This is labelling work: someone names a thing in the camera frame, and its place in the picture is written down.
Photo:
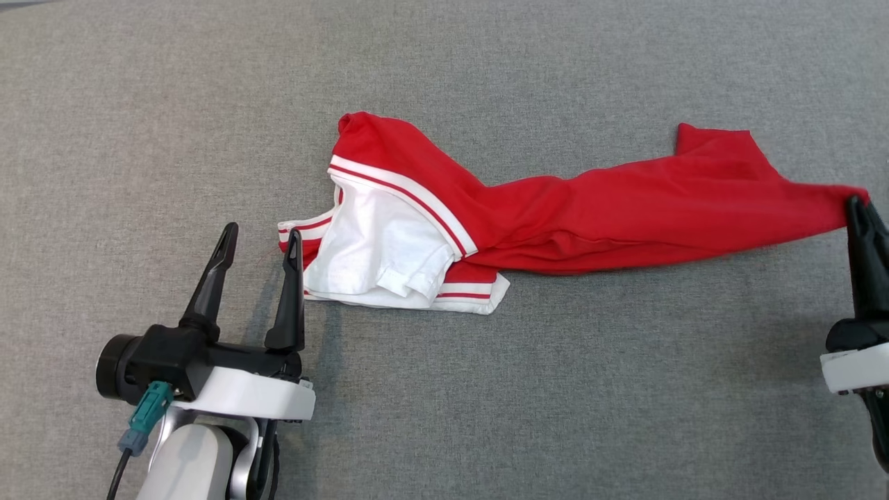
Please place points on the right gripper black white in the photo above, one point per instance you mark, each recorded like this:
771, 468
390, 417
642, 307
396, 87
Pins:
861, 368

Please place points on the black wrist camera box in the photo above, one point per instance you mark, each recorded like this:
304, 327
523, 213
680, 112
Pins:
160, 357

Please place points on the red shorts with white label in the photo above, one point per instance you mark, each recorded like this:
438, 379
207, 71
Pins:
625, 215

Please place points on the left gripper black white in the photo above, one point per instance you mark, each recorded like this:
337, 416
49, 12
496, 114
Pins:
257, 396

